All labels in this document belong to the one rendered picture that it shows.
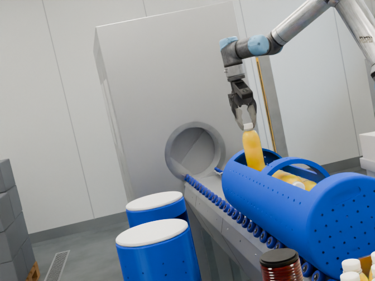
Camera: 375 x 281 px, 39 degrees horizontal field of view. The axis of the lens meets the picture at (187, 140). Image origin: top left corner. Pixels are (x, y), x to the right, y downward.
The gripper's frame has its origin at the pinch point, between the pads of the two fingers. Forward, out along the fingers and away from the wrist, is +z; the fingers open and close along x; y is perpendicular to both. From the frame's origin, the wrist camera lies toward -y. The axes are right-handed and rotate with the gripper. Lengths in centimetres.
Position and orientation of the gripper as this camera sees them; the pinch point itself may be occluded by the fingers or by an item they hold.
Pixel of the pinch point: (248, 125)
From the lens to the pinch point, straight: 210.4
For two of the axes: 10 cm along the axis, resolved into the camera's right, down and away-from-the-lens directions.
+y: -1.9, -0.6, 9.8
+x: -9.6, 2.4, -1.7
